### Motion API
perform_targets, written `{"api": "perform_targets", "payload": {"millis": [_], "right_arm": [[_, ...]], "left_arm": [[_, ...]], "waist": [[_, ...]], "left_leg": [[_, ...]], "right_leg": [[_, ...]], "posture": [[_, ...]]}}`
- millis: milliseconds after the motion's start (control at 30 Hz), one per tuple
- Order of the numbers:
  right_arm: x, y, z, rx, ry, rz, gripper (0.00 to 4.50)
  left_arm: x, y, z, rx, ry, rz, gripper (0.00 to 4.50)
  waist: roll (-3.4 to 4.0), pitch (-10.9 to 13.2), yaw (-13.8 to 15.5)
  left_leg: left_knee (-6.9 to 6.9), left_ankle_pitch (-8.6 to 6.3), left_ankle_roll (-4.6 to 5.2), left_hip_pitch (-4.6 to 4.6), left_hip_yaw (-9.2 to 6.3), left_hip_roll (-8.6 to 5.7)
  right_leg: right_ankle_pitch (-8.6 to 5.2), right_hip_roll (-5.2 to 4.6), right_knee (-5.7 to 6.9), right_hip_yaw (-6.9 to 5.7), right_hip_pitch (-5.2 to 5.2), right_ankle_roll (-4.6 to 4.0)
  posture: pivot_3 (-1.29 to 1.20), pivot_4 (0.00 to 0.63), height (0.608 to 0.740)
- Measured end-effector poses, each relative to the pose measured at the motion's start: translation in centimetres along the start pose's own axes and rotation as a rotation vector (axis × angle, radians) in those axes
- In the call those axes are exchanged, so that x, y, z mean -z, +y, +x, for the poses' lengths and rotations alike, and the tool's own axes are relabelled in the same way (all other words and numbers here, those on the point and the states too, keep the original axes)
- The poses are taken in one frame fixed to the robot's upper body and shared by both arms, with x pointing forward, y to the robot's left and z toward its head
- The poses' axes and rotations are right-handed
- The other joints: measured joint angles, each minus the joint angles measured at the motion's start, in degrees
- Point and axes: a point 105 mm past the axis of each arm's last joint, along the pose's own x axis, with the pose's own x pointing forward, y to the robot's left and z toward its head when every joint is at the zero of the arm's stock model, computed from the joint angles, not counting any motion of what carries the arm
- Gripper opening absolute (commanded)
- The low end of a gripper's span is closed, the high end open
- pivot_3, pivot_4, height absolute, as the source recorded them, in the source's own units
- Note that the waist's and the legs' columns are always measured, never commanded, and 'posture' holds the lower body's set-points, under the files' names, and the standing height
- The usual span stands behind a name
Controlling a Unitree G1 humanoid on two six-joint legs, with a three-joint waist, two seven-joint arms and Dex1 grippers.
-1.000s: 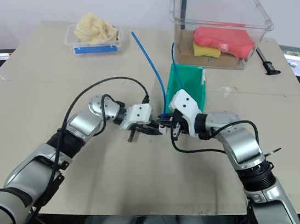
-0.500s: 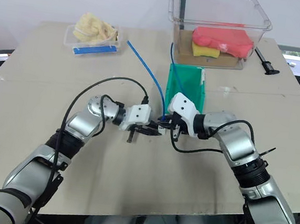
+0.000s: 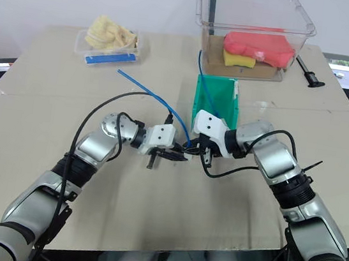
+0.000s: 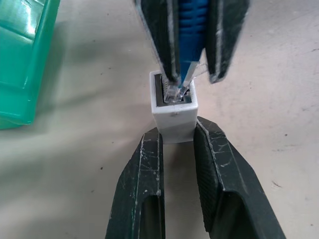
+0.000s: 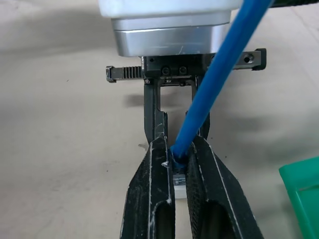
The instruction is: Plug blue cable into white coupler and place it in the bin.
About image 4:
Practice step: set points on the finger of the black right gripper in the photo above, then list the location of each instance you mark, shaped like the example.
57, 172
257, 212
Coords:
159, 30
224, 30

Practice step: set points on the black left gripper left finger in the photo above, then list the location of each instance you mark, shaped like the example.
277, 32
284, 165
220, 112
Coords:
139, 189

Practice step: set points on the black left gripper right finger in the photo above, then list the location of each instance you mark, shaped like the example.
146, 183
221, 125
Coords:
224, 174

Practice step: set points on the white coupler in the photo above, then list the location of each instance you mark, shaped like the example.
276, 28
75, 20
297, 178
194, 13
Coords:
174, 119

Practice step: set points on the green translucent plastic bin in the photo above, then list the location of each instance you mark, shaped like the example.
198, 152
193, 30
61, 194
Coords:
20, 62

